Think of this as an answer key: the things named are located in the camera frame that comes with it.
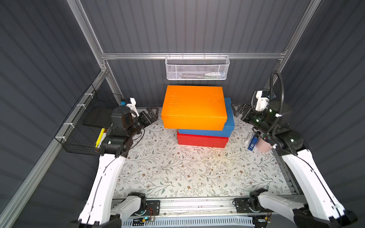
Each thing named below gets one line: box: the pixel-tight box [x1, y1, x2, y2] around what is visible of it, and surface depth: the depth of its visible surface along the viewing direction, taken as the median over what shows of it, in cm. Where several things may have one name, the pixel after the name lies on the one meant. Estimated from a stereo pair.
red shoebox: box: [176, 130, 230, 149], surface depth 92 cm
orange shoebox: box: [161, 85, 228, 131], surface depth 76 cm
